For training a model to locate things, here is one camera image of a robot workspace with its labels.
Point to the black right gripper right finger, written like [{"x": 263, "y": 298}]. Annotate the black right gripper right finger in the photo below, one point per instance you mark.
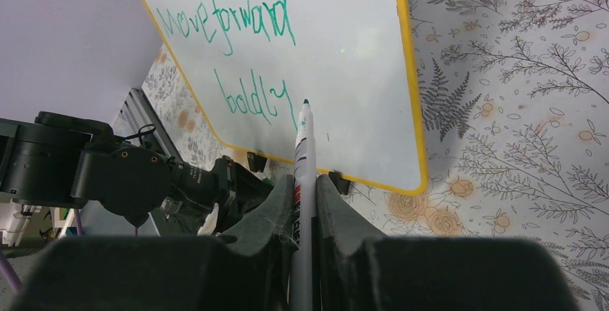
[{"x": 364, "y": 269}]

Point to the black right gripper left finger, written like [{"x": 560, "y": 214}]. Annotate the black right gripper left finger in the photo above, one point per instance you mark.
[{"x": 244, "y": 268}]

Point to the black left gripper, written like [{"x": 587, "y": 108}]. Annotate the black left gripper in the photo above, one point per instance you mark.
[{"x": 239, "y": 191}]

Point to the green whiteboard marker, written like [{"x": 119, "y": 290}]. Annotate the green whiteboard marker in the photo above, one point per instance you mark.
[{"x": 301, "y": 283}]

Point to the yellow framed whiteboard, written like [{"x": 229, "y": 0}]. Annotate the yellow framed whiteboard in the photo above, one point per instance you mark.
[{"x": 251, "y": 64}]

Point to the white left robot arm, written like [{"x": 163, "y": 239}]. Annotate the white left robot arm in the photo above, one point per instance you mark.
[{"x": 66, "y": 162}]

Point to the black whiteboard foot clip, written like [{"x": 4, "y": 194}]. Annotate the black whiteboard foot clip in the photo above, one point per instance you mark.
[
  {"x": 256, "y": 162},
  {"x": 341, "y": 184}
]

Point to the floral table mat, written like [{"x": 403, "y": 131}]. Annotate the floral table mat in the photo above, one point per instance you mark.
[{"x": 514, "y": 102}]

